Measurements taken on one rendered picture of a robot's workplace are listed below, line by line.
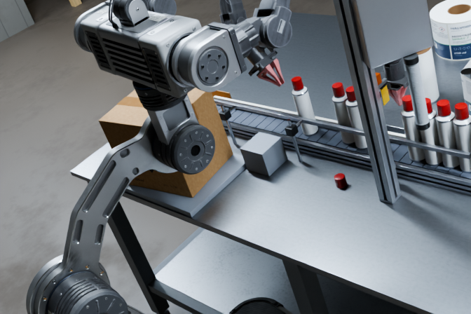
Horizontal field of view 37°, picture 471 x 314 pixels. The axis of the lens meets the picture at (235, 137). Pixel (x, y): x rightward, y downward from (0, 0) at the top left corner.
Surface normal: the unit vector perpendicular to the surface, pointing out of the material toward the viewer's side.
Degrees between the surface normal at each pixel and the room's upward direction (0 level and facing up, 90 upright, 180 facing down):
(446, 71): 0
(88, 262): 90
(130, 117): 0
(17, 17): 90
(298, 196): 0
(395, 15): 90
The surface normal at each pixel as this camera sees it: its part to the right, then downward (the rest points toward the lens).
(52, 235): -0.29, -0.81
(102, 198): 0.62, 0.25
